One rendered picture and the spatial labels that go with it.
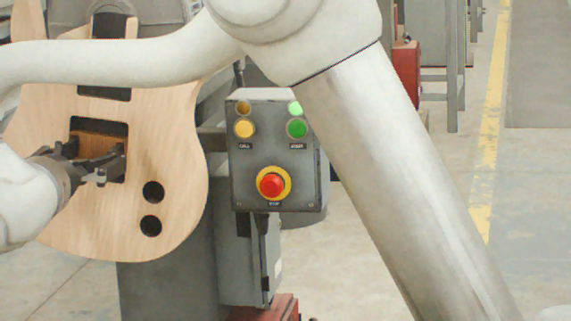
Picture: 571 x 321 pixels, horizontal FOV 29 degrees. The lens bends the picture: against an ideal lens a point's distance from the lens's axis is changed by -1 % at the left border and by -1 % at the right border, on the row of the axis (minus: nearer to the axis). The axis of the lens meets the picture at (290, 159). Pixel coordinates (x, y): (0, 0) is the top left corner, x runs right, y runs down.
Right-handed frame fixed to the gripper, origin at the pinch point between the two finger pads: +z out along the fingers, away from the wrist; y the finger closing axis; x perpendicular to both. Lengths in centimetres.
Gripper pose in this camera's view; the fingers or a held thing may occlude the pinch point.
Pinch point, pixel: (95, 151)
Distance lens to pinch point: 182.6
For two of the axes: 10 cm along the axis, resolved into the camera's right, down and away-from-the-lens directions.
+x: 0.8, -9.6, -2.7
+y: 9.8, 1.3, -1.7
